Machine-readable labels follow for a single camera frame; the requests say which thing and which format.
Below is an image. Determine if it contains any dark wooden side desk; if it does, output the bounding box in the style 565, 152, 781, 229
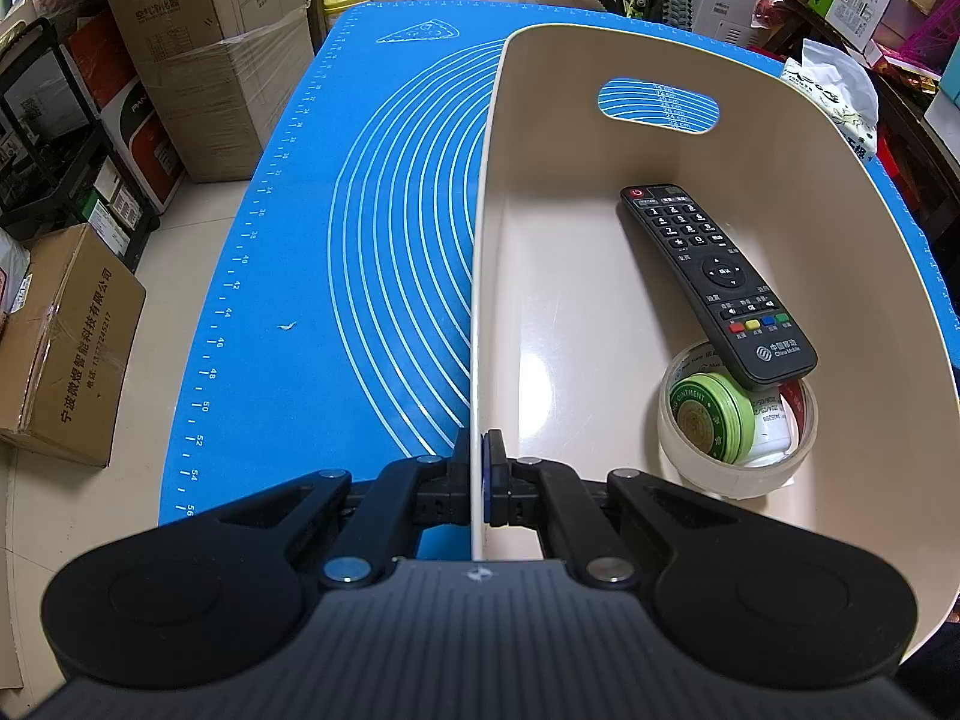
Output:
765, 0, 960, 242

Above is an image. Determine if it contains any white pill bottle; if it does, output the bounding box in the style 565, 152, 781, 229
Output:
750, 382, 803, 467

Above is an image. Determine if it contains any red and black appliance box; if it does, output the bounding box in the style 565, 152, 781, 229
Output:
64, 26, 186, 216

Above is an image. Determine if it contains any black metal rack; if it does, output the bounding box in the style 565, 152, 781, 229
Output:
0, 15, 162, 276

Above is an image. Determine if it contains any green round tin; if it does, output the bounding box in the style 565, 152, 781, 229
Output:
667, 373, 755, 464

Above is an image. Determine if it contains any clear tape roll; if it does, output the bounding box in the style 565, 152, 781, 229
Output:
658, 341, 817, 496

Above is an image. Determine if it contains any brown cardboard box black print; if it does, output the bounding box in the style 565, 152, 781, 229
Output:
0, 223, 148, 469

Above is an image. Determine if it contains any blue silicone baking mat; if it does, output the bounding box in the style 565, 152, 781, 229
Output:
156, 0, 960, 562

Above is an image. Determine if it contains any pink mesh basket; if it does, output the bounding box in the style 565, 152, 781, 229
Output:
896, 4, 960, 66

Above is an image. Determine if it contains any large wrapped cardboard box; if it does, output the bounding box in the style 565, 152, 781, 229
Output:
101, 0, 316, 185

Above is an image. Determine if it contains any beige plastic storage bin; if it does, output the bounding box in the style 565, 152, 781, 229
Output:
469, 24, 960, 683

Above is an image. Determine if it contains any black remote control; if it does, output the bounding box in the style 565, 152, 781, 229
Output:
619, 183, 818, 391

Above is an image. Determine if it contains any white plastic bag red print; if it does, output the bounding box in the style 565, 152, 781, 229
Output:
0, 232, 31, 316

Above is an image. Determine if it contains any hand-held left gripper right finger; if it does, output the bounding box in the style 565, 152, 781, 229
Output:
482, 430, 745, 587

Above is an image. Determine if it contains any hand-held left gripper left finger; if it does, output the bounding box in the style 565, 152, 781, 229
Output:
199, 427, 476, 588

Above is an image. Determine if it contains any white tissue pack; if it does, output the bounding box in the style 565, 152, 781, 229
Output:
778, 37, 880, 164

